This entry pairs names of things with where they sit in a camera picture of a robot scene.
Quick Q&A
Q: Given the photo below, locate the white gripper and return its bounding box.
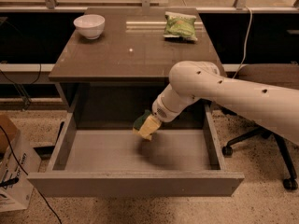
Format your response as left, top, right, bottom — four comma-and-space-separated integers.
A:
138, 95, 178, 139

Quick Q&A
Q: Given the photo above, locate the green and yellow sponge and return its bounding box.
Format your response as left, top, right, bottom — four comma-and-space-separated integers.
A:
133, 110, 151, 136

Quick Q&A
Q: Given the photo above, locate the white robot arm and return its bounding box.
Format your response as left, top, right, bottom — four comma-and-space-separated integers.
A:
133, 61, 299, 144

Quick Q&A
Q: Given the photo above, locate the open grey top drawer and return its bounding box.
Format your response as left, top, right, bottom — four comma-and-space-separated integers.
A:
28, 92, 244, 198

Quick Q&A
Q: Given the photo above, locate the brown cabinet with glossy top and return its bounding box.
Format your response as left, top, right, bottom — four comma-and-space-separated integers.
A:
50, 7, 221, 130

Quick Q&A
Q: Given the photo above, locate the green chip bag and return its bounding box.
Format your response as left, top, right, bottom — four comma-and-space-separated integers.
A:
164, 11, 197, 41

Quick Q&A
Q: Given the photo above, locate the black flat object on floor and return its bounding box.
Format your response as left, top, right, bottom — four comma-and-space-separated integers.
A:
33, 120, 65, 161

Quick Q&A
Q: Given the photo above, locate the white ceramic bowl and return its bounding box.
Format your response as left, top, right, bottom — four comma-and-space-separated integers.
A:
73, 14, 106, 39

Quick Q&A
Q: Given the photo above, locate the cardboard box with print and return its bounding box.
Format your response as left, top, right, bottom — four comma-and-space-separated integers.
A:
0, 114, 41, 212

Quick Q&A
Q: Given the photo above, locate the grey office chair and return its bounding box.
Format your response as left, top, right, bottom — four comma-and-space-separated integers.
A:
221, 63, 299, 191

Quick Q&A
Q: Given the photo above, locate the black cable on floor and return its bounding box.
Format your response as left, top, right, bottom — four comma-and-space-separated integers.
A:
0, 124, 64, 224

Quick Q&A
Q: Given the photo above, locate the white cable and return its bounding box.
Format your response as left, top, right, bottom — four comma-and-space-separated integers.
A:
232, 6, 253, 79

